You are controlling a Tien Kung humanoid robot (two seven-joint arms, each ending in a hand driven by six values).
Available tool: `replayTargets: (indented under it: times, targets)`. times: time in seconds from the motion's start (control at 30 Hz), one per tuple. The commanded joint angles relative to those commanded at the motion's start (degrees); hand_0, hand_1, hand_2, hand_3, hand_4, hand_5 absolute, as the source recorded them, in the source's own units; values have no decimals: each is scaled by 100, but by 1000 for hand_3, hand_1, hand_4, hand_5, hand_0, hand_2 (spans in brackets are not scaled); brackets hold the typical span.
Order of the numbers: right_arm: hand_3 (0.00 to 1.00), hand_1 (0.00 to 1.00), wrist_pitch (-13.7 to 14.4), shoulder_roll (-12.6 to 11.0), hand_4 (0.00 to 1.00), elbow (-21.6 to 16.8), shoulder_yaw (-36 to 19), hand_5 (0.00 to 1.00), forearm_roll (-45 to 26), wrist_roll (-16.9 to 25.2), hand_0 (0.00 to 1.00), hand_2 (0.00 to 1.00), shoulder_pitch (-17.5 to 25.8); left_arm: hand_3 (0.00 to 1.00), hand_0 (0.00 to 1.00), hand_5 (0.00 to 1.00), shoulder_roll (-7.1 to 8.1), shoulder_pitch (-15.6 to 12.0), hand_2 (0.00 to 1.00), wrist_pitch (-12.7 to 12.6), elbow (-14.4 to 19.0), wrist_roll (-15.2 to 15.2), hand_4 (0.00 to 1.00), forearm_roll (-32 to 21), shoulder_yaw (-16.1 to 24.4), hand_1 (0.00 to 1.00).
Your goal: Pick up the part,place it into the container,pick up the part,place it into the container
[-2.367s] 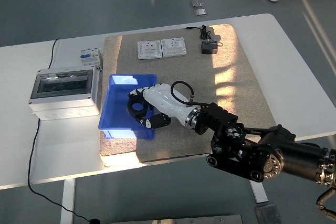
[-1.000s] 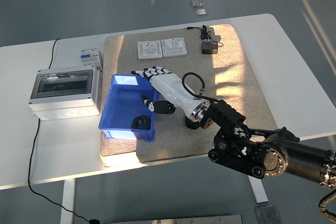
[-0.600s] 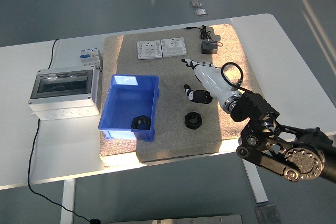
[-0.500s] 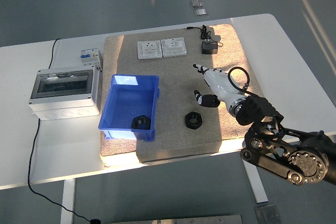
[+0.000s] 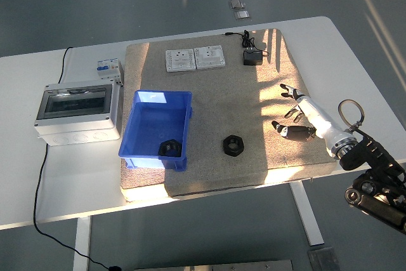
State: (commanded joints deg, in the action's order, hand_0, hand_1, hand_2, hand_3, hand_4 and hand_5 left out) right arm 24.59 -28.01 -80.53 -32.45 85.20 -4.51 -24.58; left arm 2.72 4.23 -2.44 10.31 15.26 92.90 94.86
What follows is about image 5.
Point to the grey metal foot plate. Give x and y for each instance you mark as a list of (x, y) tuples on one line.
[(323, 260)]

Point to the white electrical enclosure box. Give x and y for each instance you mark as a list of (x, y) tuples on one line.
[(76, 123)]

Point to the closed metal floor socket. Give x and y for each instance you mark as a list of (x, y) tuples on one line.
[(241, 15)]

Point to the blue plastic bin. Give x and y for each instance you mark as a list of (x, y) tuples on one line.
[(146, 131)]

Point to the open metal floor socket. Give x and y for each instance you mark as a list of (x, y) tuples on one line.
[(236, 3)]

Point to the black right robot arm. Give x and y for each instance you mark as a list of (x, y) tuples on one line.
[(371, 153)]

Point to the white table leg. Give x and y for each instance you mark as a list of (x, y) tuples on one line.
[(306, 214), (82, 245)]

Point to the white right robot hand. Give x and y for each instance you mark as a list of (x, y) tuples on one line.
[(317, 117)]

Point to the grey-brown mat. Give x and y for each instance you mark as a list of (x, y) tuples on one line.
[(215, 103)]

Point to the white wall socket panel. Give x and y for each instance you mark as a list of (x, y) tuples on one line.
[(210, 57), (180, 60)]

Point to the white circuit breaker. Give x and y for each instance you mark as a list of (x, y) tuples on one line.
[(108, 69)]

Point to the black hexagonal plastic nut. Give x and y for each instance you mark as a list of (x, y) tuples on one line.
[(227, 147), (169, 148)]

